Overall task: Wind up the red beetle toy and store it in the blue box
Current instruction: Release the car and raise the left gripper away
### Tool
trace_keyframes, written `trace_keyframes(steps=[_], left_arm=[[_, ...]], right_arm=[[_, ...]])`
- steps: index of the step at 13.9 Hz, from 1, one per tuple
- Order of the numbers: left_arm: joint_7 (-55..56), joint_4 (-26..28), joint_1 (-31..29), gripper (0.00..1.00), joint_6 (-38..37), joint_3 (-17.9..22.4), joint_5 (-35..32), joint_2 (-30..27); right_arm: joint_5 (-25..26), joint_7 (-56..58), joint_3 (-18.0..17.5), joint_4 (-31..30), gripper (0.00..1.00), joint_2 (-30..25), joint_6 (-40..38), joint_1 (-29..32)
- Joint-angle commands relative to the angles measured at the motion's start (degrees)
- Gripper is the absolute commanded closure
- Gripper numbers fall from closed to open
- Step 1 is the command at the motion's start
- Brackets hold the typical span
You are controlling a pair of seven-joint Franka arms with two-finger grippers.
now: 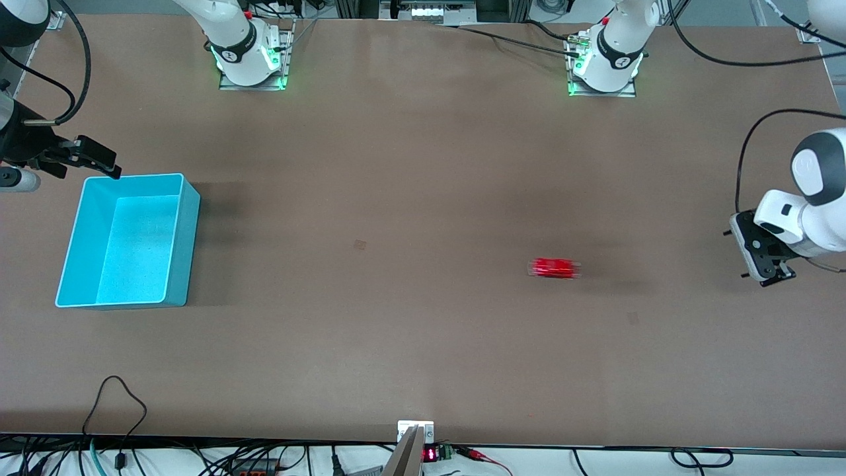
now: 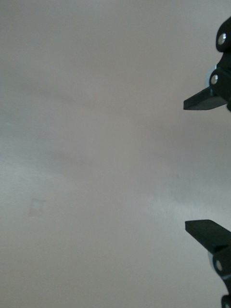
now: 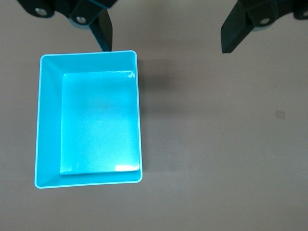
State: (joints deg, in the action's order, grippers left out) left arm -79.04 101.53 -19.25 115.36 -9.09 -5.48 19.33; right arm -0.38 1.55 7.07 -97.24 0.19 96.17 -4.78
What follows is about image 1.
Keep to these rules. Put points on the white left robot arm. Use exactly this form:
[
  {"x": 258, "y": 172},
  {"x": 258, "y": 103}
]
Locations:
[{"x": 819, "y": 165}]

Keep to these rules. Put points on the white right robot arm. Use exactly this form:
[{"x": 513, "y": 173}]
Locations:
[{"x": 238, "y": 59}]

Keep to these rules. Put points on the blue plastic box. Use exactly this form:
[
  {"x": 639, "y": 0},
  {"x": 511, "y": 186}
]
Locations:
[{"x": 132, "y": 264}]

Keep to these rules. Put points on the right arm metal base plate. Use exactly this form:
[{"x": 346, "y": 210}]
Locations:
[{"x": 251, "y": 86}]

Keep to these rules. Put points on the aluminium corner bracket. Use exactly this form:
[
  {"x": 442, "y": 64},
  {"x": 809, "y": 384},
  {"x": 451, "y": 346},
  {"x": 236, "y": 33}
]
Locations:
[
  {"x": 56, "y": 20},
  {"x": 809, "y": 34}
]

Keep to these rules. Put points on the red beetle toy car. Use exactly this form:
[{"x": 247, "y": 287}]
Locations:
[{"x": 555, "y": 268}]

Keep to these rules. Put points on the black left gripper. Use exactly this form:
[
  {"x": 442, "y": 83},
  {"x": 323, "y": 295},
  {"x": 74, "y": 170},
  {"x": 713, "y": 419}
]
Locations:
[{"x": 784, "y": 269}]

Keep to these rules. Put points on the aluminium frame with light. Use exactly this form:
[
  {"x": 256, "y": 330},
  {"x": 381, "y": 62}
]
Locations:
[{"x": 439, "y": 10}]

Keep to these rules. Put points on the white mounting bracket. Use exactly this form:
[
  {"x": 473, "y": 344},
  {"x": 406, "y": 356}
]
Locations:
[{"x": 426, "y": 430}]

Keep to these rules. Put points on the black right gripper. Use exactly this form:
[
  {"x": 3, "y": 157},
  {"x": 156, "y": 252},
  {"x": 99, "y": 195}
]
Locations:
[{"x": 25, "y": 141}]

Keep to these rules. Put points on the grey metal camera post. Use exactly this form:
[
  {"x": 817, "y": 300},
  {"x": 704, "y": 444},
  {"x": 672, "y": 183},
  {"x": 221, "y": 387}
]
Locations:
[{"x": 404, "y": 456}]

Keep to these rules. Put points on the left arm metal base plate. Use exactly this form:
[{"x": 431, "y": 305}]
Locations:
[{"x": 624, "y": 93}]

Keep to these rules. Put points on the red digit display module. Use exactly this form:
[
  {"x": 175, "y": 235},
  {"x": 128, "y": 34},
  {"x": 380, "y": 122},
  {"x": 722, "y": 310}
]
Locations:
[{"x": 429, "y": 454}]

